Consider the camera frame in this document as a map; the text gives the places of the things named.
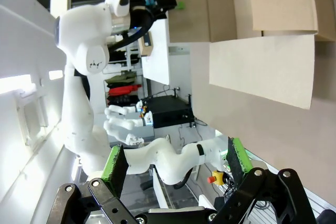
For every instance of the white board panel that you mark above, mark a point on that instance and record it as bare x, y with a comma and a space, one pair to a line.
157, 56

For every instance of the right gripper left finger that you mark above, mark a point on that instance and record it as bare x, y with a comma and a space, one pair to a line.
115, 171

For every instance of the small labelled cardboard box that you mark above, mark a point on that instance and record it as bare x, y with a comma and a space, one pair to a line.
146, 43

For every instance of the green folded clothing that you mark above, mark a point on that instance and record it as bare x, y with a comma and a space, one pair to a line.
122, 79

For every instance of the yellow red emergency stop button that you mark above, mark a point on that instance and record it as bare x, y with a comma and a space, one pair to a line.
216, 177

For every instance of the red folded clothing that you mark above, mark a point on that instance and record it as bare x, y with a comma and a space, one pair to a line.
123, 90

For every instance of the white shelf rack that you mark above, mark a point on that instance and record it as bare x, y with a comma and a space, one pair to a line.
128, 61

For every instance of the black equipment case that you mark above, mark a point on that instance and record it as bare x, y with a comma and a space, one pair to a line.
170, 111

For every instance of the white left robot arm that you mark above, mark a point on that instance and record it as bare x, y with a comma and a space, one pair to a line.
81, 51

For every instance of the black folded clothing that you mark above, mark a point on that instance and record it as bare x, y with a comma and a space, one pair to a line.
122, 100

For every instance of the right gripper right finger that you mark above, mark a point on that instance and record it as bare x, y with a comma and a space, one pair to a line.
236, 163

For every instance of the large brown cardboard box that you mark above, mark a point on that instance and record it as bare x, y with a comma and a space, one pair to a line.
262, 69

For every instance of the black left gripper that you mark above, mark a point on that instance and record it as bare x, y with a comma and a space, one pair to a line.
165, 3

